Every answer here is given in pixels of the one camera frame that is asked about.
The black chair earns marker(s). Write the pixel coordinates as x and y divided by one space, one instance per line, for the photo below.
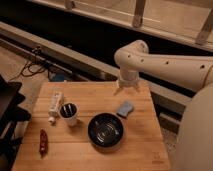
10 115

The blue object on floor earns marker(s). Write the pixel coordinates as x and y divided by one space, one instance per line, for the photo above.
56 77

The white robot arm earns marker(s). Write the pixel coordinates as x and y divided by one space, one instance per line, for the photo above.
194 149

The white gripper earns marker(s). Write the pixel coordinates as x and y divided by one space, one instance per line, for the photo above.
126 83

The white cup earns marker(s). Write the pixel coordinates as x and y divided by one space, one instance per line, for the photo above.
68 112

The dark ceramic bowl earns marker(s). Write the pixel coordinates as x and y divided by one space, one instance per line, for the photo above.
105 130

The red pocket knife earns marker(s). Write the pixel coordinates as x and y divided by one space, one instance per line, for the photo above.
43 142

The white tube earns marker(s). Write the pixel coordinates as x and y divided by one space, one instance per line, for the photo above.
54 107

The blue sponge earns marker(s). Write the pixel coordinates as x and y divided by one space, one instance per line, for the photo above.
124 109

